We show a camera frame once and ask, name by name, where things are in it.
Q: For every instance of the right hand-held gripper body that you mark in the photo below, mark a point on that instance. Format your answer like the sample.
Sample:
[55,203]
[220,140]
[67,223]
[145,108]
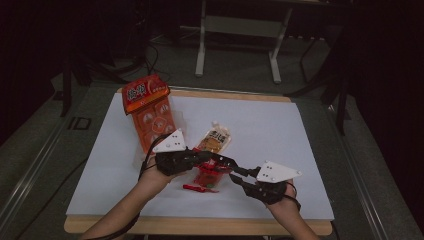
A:
[266,193]

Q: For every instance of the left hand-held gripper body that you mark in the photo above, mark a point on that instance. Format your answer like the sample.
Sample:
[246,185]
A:
[173,163]

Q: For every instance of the clear red snack packet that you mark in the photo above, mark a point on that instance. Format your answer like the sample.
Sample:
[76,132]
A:
[208,177]

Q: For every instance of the beige spout pouch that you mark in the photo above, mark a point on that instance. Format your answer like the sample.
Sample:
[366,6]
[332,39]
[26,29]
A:
[215,140]

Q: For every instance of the torn red packet strip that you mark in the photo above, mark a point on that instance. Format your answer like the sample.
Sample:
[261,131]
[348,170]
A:
[196,188]

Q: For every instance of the clear plastic container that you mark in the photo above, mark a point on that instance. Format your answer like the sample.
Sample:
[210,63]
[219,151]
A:
[181,121]

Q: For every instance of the large orange snack packet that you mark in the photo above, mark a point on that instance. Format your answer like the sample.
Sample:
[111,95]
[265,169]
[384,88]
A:
[146,93]

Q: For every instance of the person's right hand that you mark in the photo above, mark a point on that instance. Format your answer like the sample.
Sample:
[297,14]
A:
[283,207]

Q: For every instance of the person's left hand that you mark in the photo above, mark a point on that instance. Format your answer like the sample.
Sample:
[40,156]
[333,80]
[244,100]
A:
[156,178]

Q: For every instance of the black stand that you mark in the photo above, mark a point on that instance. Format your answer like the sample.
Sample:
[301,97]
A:
[341,110]
[66,93]

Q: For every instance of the metal floor rail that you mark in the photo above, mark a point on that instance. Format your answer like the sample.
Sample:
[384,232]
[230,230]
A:
[365,186]
[30,176]

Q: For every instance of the white metal table frame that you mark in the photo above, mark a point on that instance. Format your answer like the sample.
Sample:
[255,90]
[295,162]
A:
[199,50]

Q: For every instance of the black floor bracket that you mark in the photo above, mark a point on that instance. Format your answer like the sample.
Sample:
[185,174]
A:
[71,124]

